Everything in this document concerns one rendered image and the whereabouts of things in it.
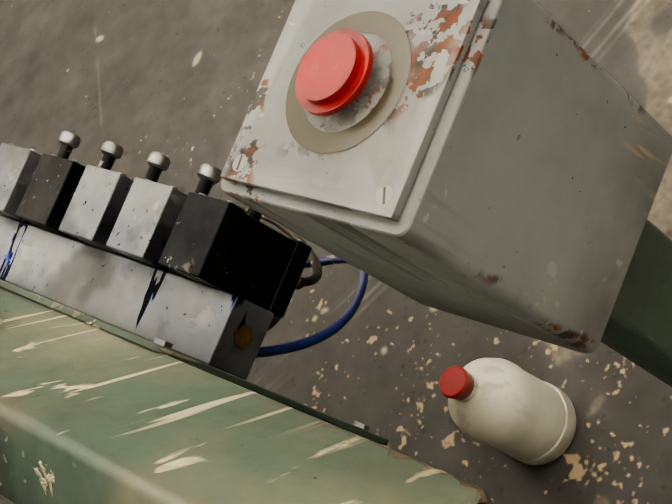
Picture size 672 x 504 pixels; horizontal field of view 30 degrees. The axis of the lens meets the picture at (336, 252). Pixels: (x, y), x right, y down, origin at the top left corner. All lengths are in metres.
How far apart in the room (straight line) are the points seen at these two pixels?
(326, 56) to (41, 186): 0.48
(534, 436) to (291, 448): 0.85
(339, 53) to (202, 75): 1.67
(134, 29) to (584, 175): 1.87
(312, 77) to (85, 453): 0.22
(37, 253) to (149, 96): 1.30
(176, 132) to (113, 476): 1.60
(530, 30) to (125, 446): 0.28
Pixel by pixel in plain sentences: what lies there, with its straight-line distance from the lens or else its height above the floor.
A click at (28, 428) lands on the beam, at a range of 0.67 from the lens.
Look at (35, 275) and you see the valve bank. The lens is 1.00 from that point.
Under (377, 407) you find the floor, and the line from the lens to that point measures 1.68.
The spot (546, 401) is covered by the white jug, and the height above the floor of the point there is 0.08.
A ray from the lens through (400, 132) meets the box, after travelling 0.52.
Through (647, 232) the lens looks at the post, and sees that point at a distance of 0.70.
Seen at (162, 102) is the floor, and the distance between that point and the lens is 2.25.
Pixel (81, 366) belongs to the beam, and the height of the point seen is 0.85.
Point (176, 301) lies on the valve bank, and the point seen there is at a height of 0.74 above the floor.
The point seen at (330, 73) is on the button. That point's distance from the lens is 0.53.
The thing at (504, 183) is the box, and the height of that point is 0.88.
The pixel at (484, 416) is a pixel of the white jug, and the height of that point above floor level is 0.15.
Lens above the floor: 1.29
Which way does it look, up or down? 45 degrees down
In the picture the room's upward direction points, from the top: 60 degrees counter-clockwise
